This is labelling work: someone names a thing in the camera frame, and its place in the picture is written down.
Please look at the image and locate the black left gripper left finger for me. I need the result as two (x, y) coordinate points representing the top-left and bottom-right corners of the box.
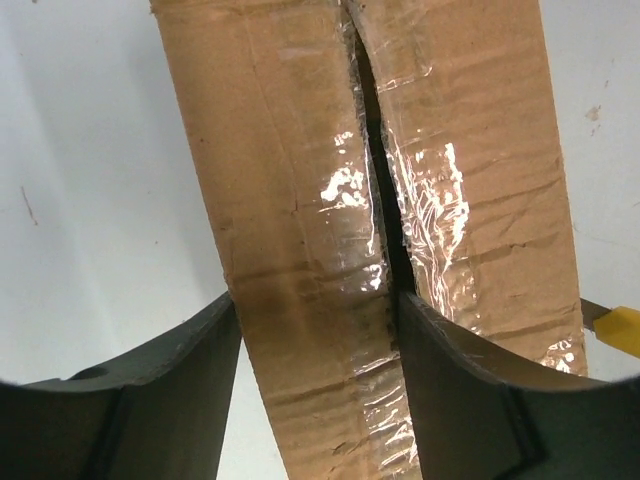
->
(1, 294), (241, 479)

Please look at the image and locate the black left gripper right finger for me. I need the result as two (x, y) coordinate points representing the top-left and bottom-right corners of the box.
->
(398, 292), (639, 480)

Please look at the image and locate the yellow utility knife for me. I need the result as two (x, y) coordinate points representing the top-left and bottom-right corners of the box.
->
(581, 299), (640, 358)

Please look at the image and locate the brown cardboard express box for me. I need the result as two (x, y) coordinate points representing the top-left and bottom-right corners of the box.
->
(151, 1), (587, 479)

